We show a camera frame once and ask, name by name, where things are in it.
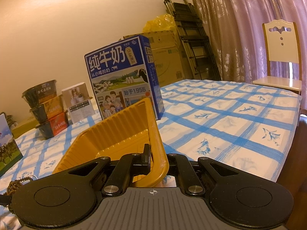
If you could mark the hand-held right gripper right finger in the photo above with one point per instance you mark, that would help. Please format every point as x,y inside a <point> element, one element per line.
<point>174,163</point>

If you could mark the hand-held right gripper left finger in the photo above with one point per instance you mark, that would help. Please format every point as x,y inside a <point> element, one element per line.
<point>147,158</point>

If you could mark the yellow ribbed plastic tray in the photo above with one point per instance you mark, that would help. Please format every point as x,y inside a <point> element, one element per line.
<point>120,129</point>

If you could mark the blue checkered tablecloth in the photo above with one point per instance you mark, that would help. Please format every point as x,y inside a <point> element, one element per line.
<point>215,124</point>

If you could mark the blue milk carton box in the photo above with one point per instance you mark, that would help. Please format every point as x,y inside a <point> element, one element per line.
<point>120,76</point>

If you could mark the small white printed box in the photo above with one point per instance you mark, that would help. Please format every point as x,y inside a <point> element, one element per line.
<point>78,103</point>

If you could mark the printed cardboard box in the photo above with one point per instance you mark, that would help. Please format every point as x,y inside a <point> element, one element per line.
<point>168,64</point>

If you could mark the red instant noodle bowl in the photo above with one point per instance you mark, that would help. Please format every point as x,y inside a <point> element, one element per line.
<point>56,124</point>

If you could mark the open cardboard box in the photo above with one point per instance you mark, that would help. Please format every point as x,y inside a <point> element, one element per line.
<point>163,39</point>

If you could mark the black folding ladder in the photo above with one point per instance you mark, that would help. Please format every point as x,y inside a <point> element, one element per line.
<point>194,40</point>

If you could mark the black instant noodle bowl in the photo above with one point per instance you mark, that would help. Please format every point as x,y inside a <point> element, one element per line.
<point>39,93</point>

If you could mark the yellow plastic bag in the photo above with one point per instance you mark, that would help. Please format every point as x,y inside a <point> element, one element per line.
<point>160,22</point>

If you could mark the green printed box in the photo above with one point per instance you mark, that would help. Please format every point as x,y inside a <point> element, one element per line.
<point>8,146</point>

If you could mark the pink patterned curtain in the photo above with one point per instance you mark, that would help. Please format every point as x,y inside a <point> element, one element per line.
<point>235,16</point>

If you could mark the white wooden chair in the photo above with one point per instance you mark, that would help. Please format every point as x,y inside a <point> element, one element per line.
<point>280,45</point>

